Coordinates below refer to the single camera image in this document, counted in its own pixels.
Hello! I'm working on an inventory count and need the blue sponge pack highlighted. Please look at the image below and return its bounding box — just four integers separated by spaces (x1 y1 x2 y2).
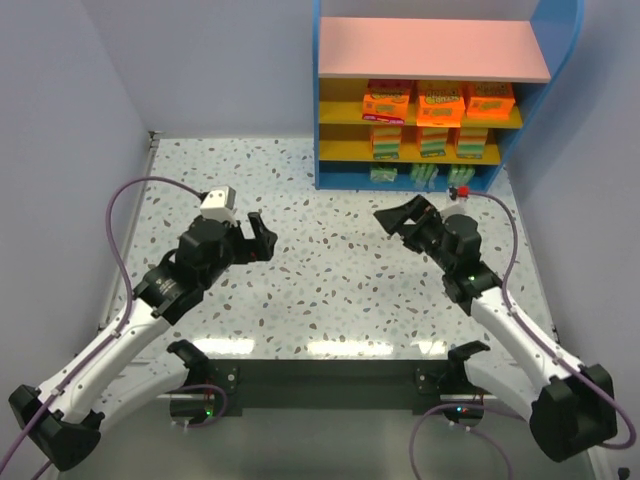
447 165 475 188
369 164 398 183
409 163 438 191

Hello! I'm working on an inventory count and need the blue sponge pack front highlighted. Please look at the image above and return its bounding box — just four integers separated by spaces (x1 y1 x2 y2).
409 163 438 191

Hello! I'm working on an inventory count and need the orange green sponge box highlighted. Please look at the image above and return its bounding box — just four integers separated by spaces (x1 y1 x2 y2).
370 125 402 160

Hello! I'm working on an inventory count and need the orange yellow sponge box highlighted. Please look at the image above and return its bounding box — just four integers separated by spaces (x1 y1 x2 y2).
416 127 449 158

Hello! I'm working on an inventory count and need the pink sponge box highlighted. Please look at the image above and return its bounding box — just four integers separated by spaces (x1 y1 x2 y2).
362 79 413 126

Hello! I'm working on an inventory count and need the orange Scrub Daddy box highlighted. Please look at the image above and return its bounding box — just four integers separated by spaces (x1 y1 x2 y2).
464 81 515 120

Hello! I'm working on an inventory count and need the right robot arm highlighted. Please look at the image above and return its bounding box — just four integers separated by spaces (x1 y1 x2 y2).
374 196 618 462

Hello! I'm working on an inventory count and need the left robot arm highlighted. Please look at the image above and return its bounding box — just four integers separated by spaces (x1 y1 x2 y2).
8 212 278 471

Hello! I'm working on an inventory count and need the blue shelf unit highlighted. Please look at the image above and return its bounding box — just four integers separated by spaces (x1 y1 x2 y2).
313 1 584 192

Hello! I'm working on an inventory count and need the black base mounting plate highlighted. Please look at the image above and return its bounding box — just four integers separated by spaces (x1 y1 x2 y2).
178 359 485 416

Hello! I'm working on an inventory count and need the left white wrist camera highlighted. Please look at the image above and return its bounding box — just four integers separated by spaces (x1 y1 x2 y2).
200 186 237 224

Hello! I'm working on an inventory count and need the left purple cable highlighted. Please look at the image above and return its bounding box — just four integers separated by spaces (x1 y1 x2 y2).
0 177 231 480

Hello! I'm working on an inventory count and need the purple cable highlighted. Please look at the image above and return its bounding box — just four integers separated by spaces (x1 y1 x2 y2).
0 177 231 480
408 189 636 480

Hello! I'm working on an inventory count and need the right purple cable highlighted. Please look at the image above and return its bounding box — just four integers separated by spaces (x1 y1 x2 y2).
408 189 636 480

